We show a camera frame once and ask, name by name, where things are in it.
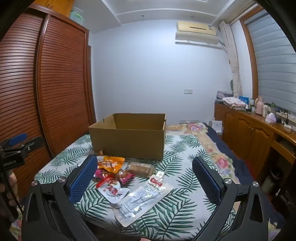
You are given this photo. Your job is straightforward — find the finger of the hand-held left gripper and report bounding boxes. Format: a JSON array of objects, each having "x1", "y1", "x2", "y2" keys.
[
  {"x1": 9, "y1": 133, "x2": 28, "y2": 146},
  {"x1": 20, "y1": 136, "x2": 47, "y2": 152}
]

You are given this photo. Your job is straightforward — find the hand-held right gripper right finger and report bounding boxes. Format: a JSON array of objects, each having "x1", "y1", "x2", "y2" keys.
[{"x1": 192, "y1": 156, "x2": 270, "y2": 241}]

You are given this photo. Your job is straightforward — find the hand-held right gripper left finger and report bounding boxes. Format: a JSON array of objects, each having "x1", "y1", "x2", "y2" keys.
[{"x1": 22, "y1": 154, "x2": 99, "y2": 241}]

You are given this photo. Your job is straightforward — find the pink snack packet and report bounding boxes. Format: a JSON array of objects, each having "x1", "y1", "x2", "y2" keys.
[{"x1": 93, "y1": 169, "x2": 110, "y2": 181}]

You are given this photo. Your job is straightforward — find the red and white snack pouch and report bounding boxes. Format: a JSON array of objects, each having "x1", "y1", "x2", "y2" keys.
[{"x1": 95, "y1": 175, "x2": 130, "y2": 204}]

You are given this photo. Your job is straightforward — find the orange snack packet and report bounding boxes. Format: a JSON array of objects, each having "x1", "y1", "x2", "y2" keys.
[{"x1": 97, "y1": 156, "x2": 125, "y2": 174}]

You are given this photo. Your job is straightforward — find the brown bun packet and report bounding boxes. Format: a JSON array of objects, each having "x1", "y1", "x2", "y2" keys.
[{"x1": 115, "y1": 169, "x2": 137, "y2": 186}]

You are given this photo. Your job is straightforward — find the clear brown cake packet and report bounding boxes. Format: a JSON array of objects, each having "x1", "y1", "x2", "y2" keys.
[{"x1": 126, "y1": 162, "x2": 156, "y2": 178}]

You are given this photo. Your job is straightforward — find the white pouch with red label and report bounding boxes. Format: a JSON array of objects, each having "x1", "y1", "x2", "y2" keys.
[{"x1": 114, "y1": 176, "x2": 174, "y2": 228}]

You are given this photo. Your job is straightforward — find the brown cardboard box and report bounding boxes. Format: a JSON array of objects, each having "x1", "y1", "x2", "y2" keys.
[{"x1": 88, "y1": 113, "x2": 167, "y2": 161}]

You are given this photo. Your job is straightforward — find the person's left hand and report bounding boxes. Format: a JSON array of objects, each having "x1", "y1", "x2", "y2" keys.
[{"x1": 0, "y1": 173, "x2": 24, "y2": 212}]

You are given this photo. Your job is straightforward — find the floral quilt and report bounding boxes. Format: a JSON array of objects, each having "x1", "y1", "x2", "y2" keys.
[{"x1": 166, "y1": 122, "x2": 237, "y2": 184}]

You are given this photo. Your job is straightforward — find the leaf print blanket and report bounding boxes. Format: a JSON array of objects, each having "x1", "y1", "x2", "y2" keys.
[{"x1": 34, "y1": 133, "x2": 238, "y2": 241}]

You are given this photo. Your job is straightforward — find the navy blanket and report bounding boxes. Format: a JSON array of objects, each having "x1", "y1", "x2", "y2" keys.
[{"x1": 203, "y1": 123, "x2": 286, "y2": 234}]

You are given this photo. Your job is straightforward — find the brown slatted wardrobe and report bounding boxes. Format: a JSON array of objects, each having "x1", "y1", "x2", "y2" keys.
[{"x1": 0, "y1": 0, "x2": 97, "y2": 204}]

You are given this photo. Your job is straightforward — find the white paper bag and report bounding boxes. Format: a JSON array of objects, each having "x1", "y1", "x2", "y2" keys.
[{"x1": 209, "y1": 120, "x2": 223, "y2": 134}]

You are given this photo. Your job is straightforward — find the wooden cabinet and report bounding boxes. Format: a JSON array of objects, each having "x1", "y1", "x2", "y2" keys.
[{"x1": 214, "y1": 101, "x2": 296, "y2": 188}]

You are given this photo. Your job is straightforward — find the trash bin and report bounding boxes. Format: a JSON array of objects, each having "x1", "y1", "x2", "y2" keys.
[{"x1": 261, "y1": 167, "x2": 283, "y2": 194}]

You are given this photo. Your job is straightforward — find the folded floral cloth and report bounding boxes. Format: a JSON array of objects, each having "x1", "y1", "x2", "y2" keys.
[{"x1": 221, "y1": 97, "x2": 247, "y2": 110}]

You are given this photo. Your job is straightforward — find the floral storage bag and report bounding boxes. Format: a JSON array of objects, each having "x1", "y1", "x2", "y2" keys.
[{"x1": 216, "y1": 91, "x2": 233, "y2": 100}]

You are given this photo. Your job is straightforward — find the pink thermos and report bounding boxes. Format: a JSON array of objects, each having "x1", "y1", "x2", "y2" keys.
[{"x1": 255, "y1": 96, "x2": 264, "y2": 115}]

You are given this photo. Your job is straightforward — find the white power strip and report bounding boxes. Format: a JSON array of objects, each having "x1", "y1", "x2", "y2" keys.
[{"x1": 282, "y1": 123, "x2": 295, "y2": 134}]

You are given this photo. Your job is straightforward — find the beige curtain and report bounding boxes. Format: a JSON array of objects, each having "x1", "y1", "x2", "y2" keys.
[{"x1": 218, "y1": 20, "x2": 244, "y2": 98}]

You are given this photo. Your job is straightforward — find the clear storage box green clips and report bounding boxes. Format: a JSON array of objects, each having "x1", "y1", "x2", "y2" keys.
[{"x1": 70, "y1": 6, "x2": 84, "y2": 26}]

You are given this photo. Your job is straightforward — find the grey window blind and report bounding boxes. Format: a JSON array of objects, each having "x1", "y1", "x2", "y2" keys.
[{"x1": 243, "y1": 6, "x2": 296, "y2": 117}]

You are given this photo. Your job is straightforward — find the wooden window frame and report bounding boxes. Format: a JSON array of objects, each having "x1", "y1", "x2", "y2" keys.
[{"x1": 239, "y1": 16, "x2": 260, "y2": 103}]

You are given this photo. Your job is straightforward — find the wall air conditioner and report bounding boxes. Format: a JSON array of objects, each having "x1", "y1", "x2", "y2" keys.
[{"x1": 174, "y1": 20, "x2": 224, "y2": 49}]

